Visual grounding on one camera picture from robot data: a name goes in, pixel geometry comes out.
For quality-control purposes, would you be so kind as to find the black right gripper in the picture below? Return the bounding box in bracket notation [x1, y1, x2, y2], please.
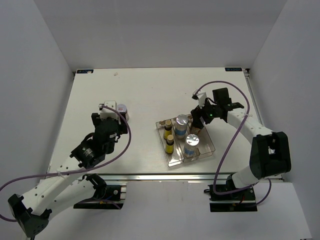
[190, 96, 220, 130]

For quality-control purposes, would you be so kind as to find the brown spice jar white lid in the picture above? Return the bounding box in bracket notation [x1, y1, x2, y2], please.
[190, 125, 202, 135]

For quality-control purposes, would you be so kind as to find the blue label sesame shaker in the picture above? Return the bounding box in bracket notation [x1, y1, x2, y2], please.
[183, 134, 200, 159]
[174, 114, 189, 139]

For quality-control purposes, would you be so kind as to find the yellow label sauce bottle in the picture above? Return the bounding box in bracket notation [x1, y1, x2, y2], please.
[163, 119, 172, 140]

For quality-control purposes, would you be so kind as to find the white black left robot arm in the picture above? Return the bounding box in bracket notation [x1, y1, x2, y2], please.
[8, 111, 131, 239]

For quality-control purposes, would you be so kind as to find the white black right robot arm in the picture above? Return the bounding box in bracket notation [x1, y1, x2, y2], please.
[191, 87, 292, 200]

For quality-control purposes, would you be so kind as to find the clear acrylic three-compartment organizer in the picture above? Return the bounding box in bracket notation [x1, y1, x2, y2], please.
[155, 114, 216, 167]

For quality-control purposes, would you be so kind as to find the blue table corner sticker right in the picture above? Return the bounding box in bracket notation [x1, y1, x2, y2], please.
[224, 67, 243, 72]

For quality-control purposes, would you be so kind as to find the blue table corner sticker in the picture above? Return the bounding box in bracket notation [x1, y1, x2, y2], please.
[76, 69, 94, 74]
[224, 67, 243, 72]

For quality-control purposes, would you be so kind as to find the blue table corner sticker left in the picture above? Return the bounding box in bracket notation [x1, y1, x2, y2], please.
[76, 69, 94, 74]

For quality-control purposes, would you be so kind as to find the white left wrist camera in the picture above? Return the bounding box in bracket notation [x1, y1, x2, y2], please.
[98, 100, 121, 123]

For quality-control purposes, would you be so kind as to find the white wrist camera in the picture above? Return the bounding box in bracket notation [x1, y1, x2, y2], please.
[191, 90, 207, 109]
[98, 100, 121, 123]

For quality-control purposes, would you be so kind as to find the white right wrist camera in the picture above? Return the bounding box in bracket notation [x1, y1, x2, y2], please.
[191, 90, 207, 109]

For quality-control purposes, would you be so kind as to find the aluminium table front rail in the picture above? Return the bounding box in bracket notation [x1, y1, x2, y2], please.
[47, 172, 283, 183]

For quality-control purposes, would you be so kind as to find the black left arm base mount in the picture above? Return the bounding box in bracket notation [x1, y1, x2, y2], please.
[73, 174, 127, 210]

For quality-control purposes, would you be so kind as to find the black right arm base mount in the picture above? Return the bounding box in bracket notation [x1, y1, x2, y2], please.
[203, 184, 258, 213]

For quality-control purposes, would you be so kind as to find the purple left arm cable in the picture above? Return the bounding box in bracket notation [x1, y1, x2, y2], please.
[0, 104, 133, 223]

